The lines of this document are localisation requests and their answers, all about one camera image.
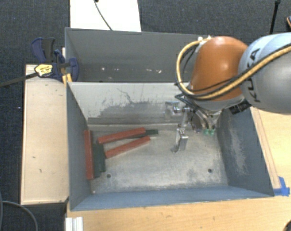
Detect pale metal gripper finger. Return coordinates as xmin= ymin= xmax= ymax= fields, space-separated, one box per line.
xmin=171 ymin=128 xmax=185 ymax=153
xmin=179 ymin=135 xmax=189 ymax=151

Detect dark green flat block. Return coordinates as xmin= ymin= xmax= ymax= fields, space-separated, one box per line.
xmin=92 ymin=142 xmax=107 ymax=178
xmin=135 ymin=128 xmax=159 ymax=139

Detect grey metal bin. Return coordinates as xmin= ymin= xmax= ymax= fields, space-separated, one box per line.
xmin=64 ymin=27 xmax=275 ymax=212

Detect red-brown flat block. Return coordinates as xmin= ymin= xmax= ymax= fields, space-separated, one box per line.
xmin=104 ymin=135 xmax=151 ymax=159
xmin=83 ymin=129 xmax=95 ymax=180
xmin=97 ymin=127 xmax=146 ymax=145

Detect pale wood flat board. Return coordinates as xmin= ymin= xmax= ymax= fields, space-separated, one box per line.
xmin=20 ymin=64 xmax=70 ymax=205

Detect black cylinder on white bracket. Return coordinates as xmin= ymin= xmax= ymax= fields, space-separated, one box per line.
xmin=229 ymin=102 xmax=249 ymax=116

